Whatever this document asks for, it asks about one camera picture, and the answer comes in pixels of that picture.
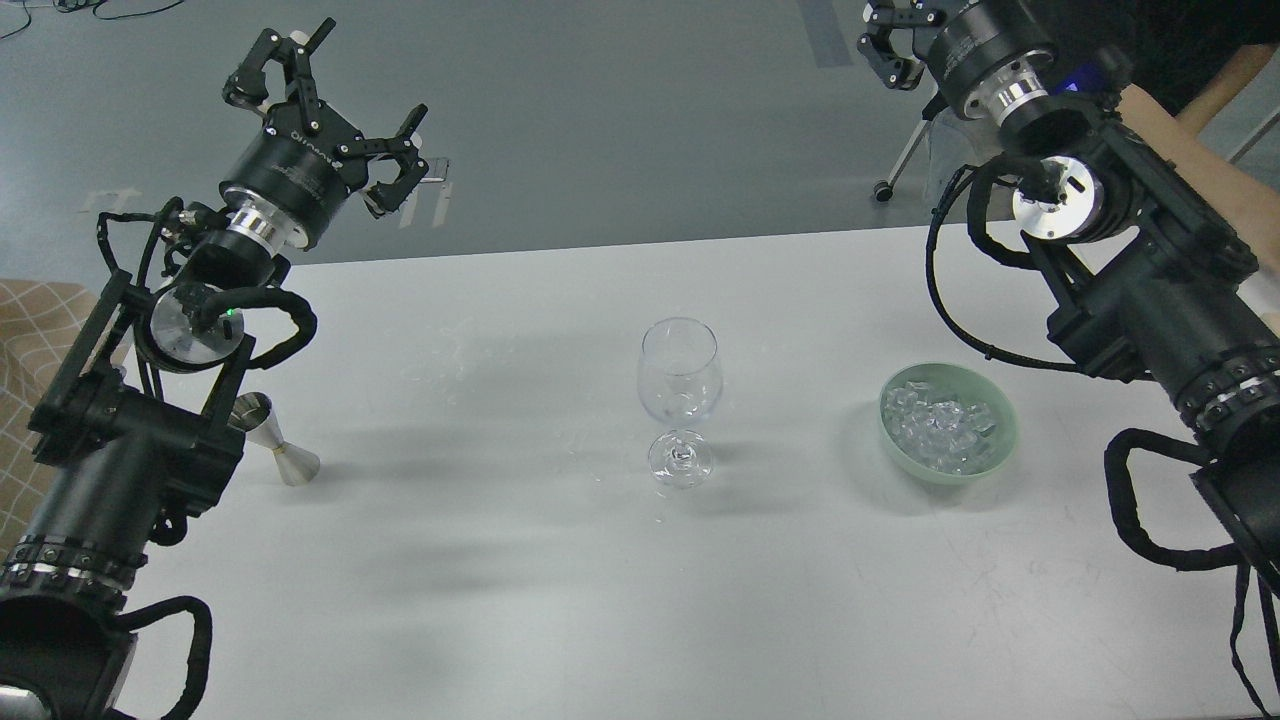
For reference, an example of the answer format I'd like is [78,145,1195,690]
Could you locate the office chair leg with caster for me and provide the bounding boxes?
[870,92,973,209]

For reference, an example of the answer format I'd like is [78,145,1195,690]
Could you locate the black floor cable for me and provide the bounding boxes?
[0,0,189,41]

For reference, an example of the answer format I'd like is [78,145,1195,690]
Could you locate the clear ice cubes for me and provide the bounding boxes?
[879,380,1001,477]

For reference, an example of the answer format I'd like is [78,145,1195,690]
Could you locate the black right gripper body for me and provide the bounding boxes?
[925,1,1056,123]

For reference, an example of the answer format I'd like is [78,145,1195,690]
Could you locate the clear wine glass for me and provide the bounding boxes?
[637,316,724,489]

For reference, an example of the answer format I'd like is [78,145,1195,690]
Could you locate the beige checkered sofa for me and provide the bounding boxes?
[1,279,99,555]

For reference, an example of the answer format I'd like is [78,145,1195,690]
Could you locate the steel cocktail jigger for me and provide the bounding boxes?
[229,392,321,487]

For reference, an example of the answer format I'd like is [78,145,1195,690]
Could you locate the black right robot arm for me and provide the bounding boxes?
[858,1,1277,661]

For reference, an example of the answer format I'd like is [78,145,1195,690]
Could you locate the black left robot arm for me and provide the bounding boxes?
[3,18,439,719]

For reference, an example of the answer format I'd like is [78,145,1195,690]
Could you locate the green bowl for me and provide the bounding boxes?
[876,363,1020,486]

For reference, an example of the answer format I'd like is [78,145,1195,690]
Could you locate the seated person in black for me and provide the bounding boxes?
[1028,1,1279,279]

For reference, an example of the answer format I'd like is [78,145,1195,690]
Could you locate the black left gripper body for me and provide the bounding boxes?
[219,105,369,250]

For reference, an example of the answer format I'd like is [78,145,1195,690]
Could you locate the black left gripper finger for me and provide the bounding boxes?
[335,104,430,218]
[221,17,337,136]

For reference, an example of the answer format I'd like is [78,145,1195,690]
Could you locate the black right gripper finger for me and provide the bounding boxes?
[867,1,948,29]
[858,22,933,91]

